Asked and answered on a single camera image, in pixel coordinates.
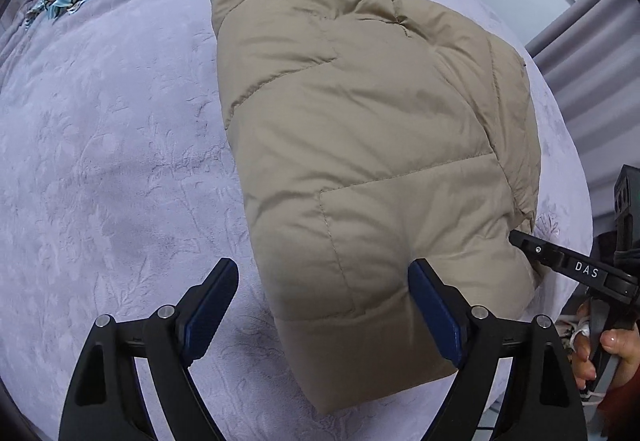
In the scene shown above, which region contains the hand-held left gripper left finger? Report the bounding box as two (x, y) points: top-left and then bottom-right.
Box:
(59, 257), (240, 441)

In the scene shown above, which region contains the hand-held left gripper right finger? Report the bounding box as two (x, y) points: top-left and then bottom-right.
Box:
(407, 258), (589, 441)

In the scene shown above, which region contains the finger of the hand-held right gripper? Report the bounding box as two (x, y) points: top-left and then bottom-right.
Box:
(508, 230), (609, 291)

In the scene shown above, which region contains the beige puffer jacket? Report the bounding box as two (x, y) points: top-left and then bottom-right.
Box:
(210, 0), (550, 414)

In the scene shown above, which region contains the person's right forearm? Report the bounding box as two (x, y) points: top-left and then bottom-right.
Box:
(596, 378), (640, 441)

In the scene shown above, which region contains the person's right hand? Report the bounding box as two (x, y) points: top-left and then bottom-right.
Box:
(571, 301), (627, 392)

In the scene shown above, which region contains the grey curtain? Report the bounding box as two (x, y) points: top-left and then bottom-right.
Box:
(525, 0), (640, 247)

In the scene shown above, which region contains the lilac embossed blanket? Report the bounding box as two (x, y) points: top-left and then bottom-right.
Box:
(0, 0), (593, 441)

